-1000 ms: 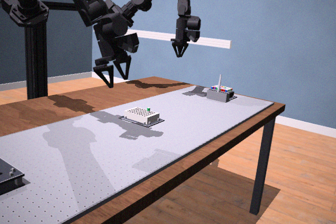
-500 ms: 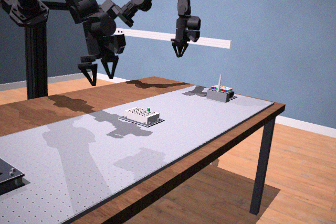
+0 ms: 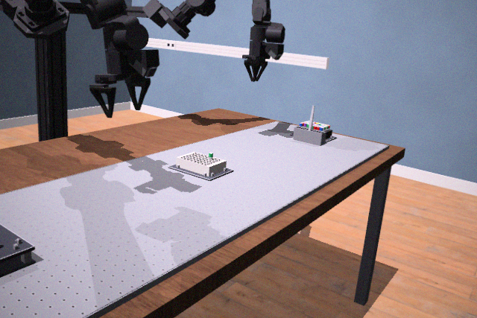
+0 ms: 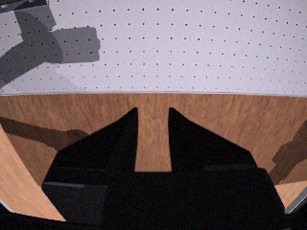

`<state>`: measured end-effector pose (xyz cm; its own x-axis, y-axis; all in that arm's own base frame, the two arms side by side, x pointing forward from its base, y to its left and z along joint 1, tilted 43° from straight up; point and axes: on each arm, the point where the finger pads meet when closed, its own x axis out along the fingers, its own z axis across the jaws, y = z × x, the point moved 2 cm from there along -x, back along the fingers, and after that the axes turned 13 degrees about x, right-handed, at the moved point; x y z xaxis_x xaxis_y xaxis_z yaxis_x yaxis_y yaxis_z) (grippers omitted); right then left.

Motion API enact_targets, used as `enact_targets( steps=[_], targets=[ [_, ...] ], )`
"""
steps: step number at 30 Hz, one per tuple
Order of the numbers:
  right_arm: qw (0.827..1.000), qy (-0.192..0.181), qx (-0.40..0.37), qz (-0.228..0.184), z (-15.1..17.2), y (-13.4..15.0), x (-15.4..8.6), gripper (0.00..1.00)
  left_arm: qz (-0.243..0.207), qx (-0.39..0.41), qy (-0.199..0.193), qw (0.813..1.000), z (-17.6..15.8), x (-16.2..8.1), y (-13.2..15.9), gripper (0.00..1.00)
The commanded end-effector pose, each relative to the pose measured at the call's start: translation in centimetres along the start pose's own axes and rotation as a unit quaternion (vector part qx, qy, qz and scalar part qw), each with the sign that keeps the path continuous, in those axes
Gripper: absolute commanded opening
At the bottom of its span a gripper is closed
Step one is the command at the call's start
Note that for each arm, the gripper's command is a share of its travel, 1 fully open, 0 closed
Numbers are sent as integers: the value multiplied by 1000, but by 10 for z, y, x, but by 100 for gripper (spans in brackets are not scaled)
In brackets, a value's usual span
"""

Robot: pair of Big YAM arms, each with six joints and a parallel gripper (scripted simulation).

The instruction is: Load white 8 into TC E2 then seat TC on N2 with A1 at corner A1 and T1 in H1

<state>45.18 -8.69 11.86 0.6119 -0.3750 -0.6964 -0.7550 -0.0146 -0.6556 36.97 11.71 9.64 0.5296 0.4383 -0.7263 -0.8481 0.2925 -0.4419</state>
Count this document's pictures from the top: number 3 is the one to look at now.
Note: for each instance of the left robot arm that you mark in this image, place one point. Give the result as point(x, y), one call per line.
point(261, 31)

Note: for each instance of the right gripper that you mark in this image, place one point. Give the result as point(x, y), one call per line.
point(102, 81)

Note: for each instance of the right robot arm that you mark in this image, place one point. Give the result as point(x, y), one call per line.
point(128, 34)

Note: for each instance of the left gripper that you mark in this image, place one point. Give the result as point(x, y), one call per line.
point(258, 61)

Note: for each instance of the white tube carrier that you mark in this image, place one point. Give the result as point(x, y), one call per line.
point(200, 163)

